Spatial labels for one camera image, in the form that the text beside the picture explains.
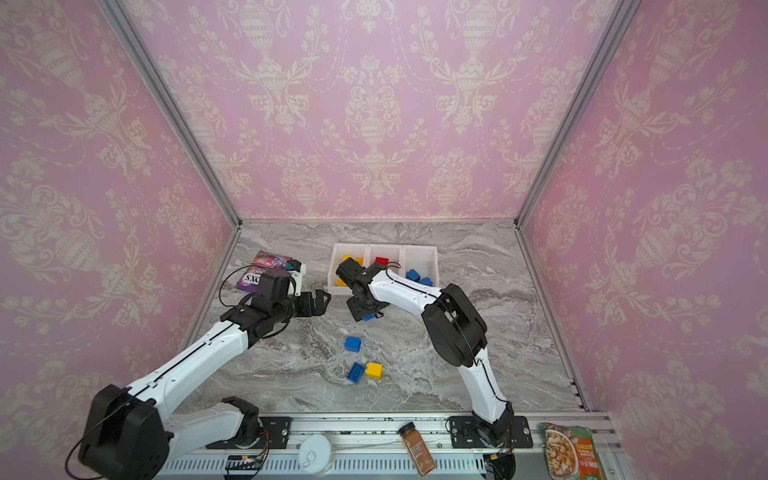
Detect white bin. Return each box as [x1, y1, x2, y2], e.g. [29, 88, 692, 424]
[327, 243, 368, 297]
[400, 245, 440, 287]
[364, 244, 405, 276]

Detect yellow lego bottom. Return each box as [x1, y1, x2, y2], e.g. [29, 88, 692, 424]
[365, 362, 383, 380]

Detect blue lego bottom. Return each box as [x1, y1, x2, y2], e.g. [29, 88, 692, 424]
[347, 363, 365, 384]

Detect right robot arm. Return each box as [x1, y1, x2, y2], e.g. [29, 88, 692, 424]
[336, 258, 515, 447]

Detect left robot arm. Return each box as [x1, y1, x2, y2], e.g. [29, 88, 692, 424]
[67, 269, 331, 479]

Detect purple candy bag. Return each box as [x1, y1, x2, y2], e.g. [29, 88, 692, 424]
[236, 250, 293, 293]

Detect spice jar brown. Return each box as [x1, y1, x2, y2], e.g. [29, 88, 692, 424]
[398, 422, 437, 477]

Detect white round disc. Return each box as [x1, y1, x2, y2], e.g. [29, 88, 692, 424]
[298, 434, 334, 475]

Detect green food packet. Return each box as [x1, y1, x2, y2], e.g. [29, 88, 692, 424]
[539, 423, 606, 480]

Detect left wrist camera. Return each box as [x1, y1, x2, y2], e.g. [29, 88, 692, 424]
[285, 259, 307, 296]

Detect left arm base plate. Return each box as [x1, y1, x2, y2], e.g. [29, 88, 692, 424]
[205, 416, 292, 450]

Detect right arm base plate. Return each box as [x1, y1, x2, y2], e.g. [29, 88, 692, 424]
[447, 415, 534, 449]

